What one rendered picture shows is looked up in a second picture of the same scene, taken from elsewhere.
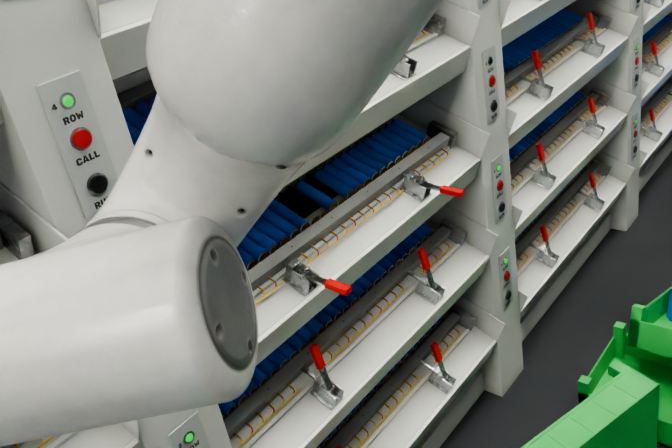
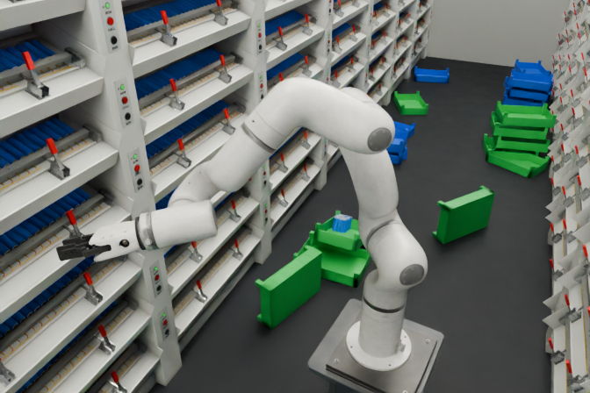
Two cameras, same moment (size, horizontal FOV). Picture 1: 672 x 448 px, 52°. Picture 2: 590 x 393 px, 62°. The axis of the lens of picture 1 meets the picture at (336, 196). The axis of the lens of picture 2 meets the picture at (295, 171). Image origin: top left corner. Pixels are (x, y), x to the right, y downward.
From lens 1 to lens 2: 0.82 m
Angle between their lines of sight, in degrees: 18
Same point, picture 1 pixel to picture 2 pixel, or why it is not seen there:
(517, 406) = (268, 267)
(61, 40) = (134, 138)
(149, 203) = (188, 195)
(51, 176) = (128, 180)
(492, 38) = not seen: hidden behind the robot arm
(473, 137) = not seen: hidden behind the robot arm
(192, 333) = (212, 222)
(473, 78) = not seen: hidden behind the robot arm
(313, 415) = (190, 266)
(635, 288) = (321, 217)
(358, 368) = (207, 248)
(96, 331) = (194, 222)
